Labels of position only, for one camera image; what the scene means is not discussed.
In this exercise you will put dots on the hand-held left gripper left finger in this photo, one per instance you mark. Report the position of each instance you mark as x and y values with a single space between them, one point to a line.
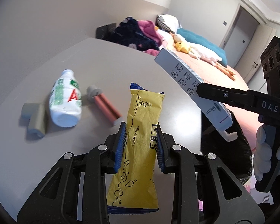
120 144

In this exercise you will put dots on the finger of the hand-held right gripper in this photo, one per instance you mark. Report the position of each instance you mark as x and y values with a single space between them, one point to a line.
224 95

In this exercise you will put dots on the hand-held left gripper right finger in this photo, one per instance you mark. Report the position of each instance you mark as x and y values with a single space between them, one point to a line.
159 149

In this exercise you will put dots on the yellow snack packet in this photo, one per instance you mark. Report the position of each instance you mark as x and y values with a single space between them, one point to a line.
140 126

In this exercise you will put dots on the long white cardboard box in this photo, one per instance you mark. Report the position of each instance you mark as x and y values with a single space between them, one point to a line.
177 67

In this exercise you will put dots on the person's right hand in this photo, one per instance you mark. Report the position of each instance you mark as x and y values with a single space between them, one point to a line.
263 149

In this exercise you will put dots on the grey door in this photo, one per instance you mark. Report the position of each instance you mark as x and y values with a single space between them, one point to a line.
244 32
263 51

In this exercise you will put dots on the copper-coloured tube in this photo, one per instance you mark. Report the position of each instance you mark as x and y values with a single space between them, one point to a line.
106 105

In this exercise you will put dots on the white goose plush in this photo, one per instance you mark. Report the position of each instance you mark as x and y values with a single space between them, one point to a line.
203 51

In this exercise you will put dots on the yellow duck plush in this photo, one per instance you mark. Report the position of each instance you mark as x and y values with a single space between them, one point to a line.
183 46

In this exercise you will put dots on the teal cushion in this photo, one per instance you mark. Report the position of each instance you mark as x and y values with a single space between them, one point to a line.
196 37

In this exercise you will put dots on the white bottle green label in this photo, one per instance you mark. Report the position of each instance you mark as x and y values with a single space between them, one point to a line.
63 102

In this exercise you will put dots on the pale yellow plush toy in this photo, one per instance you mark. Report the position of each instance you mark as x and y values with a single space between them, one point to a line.
169 44

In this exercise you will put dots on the white patterned pillow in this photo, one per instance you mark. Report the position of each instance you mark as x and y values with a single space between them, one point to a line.
165 33

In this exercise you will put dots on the checked pillow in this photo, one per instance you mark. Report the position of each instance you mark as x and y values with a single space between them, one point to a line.
168 22

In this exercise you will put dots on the pink fleece blanket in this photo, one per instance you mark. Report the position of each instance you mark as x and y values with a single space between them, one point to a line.
149 28

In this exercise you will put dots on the navy printed blanket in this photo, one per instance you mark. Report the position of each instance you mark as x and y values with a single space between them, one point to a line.
128 33

